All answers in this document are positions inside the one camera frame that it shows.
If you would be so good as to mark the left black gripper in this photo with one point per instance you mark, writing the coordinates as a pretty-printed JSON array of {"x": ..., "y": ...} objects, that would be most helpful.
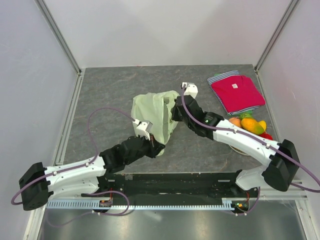
[{"x": 155, "y": 147}]

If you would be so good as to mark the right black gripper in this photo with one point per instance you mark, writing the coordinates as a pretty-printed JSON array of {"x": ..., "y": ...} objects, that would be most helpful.
[{"x": 174, "y": 114}]

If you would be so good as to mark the pale green plastic bag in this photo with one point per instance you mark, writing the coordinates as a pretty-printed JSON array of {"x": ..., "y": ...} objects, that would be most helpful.
[{"x": 156, "y": 108}]

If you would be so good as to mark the yellow orange mango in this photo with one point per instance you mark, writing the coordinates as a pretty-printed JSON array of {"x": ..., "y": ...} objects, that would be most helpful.
[{"x": 251, "y": 125}]

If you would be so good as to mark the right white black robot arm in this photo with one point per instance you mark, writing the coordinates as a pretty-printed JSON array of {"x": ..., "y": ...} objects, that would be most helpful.
[{"x": 278, "y": 159}]

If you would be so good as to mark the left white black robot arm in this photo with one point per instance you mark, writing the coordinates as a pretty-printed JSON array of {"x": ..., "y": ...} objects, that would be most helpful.
[{"x": 39, "y": 184}]

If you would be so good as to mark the blue white striped shirt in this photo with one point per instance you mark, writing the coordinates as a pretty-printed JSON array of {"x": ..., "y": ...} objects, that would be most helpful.
[{"x": 225, "y": 76}]

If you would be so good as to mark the peach fruit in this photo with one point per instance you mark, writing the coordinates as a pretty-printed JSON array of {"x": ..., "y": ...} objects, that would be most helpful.
[{"x": 236, "y": 121}]

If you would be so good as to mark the patterned ceramic plate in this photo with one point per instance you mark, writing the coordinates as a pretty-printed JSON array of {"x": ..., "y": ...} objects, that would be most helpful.
[{"x": 238, "y": 151}]

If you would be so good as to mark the red folded shirt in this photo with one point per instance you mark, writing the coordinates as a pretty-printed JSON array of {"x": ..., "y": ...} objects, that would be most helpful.
[{"x": 237, "y": 93}]

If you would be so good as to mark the yellow bell pepper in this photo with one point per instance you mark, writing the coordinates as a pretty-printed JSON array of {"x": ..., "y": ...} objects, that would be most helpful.
[{"x": 263, "y": 124}]

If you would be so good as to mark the red bell pepper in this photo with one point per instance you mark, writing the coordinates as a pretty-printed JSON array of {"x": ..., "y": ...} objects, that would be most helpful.
[{"x": 266, "y": 136}]

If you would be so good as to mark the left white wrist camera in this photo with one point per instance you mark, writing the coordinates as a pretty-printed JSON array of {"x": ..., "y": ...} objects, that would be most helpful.
[{"x": 142, "y": 128}]

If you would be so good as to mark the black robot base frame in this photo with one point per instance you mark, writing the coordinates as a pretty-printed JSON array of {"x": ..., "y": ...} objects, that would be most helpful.
[{"x": 174, "y": 188}]

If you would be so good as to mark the light blue cable duct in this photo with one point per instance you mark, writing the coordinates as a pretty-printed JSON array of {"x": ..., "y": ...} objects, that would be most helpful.
[{"x": 95, "y": 204}]

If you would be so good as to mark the right aluminium frame post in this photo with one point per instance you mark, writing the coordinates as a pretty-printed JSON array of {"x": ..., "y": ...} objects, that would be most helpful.
[{"x": 276, "y": 33}]

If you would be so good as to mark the aluminium frame post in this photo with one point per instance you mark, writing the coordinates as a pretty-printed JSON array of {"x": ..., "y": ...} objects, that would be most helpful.
[
  {"x": 276, "y": 33},
  {"x": 44, "y": 9}
]

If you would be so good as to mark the left aluminium frame post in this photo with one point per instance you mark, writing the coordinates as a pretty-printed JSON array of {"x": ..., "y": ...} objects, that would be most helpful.
[{"x": 44, "y": 9}]

